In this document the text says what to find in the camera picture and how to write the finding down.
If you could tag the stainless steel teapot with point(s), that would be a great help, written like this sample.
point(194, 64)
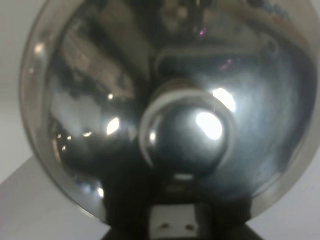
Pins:
point(134, 103)

